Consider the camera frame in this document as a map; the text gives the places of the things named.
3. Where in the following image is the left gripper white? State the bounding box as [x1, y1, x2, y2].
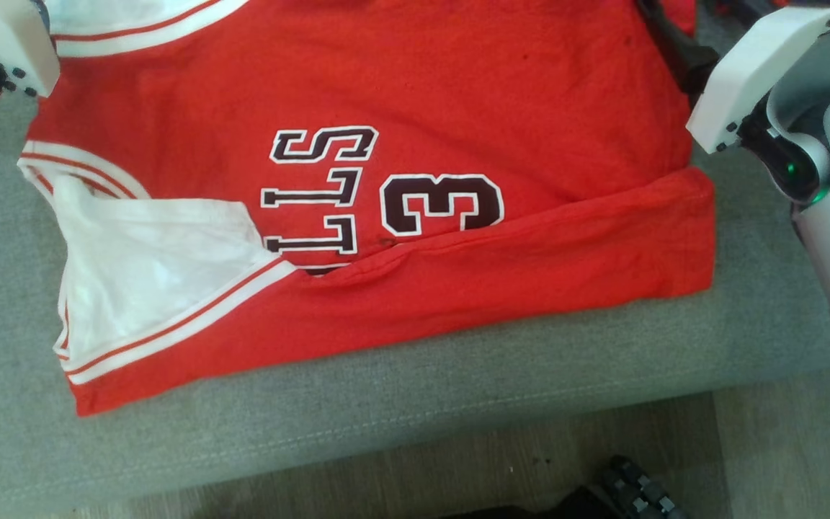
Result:
[0, 0, 62, 99]

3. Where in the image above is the grey fabric sofa seat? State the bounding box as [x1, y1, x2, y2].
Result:
[0, 0, 830, 519]

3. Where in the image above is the red white basketball jersey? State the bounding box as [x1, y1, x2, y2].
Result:
[17, 0, 718, 418]

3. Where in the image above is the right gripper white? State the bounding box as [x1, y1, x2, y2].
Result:
[634, 0, 830, 156]

